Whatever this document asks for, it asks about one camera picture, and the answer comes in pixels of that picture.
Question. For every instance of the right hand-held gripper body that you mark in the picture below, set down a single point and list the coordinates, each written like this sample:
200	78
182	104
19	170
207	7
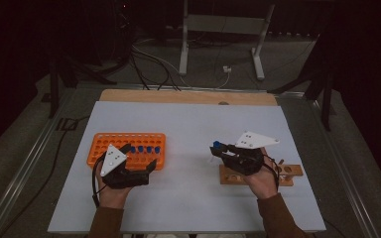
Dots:
256	140

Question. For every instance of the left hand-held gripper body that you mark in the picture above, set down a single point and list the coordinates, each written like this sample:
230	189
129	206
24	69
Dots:
112	160

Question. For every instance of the orange plastic test tube rack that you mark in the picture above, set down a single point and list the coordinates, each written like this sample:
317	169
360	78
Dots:
145	139

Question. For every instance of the wooden test tube rack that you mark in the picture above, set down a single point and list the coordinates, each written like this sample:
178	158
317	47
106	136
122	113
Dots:
231	179

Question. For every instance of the person's left hand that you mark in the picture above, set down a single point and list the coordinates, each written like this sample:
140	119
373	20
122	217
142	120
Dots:
112	197

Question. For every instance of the person's right hand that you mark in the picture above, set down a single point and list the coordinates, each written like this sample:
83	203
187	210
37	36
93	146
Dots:
261	185

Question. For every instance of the white board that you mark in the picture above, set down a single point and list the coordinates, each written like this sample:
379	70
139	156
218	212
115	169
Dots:
191	125

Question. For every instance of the black tripod stand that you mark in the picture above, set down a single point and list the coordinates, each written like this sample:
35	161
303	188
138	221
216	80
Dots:
53	99
326	109

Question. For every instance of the white plug adapter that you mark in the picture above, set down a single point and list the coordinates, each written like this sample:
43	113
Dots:
227	69

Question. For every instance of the dark equipment tower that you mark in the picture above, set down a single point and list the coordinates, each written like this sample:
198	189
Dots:
122	33

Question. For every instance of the grey metal stand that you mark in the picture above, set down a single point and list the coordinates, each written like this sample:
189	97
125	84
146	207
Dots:
225	24

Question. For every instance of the black rectangular floor frame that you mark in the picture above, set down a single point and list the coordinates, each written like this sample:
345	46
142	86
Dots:
66	124

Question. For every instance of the aluminium floor frame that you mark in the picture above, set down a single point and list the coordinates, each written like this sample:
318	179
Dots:
25	168

